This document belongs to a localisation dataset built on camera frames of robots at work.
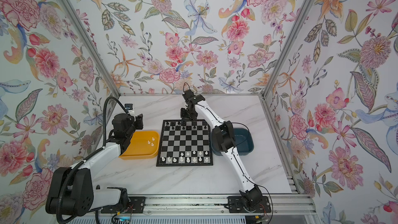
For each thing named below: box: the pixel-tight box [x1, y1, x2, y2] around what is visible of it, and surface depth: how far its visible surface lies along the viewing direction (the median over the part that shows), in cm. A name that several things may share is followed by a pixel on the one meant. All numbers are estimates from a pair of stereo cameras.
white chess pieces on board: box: [161, 150, 209, 163], surface depth 88 cm
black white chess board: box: [155, 119, 213, 167], surface depth 95 cm
